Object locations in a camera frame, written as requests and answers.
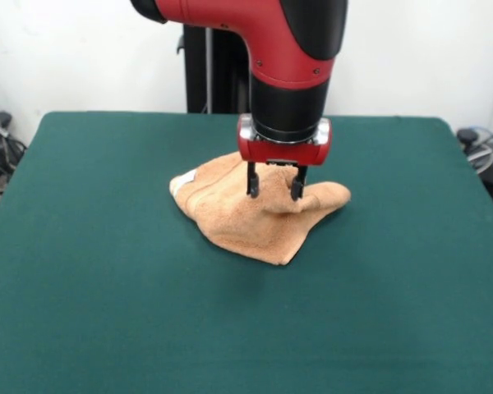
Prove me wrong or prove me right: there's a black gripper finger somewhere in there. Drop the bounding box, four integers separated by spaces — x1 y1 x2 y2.
245 162 260 199
290 163 309 202

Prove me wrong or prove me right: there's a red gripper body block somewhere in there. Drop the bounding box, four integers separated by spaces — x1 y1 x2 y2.
237 114 334 167

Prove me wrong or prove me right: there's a tan terry towel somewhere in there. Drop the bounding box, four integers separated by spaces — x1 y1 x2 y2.
168 150 352 268

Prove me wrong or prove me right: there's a dark green table cloth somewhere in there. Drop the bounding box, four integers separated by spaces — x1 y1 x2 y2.
0 110 493 394

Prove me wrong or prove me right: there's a grey chair base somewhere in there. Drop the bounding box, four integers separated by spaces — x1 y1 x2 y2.
455 125 493 204

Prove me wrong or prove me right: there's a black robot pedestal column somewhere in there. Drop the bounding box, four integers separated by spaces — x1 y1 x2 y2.
176 22 254 115

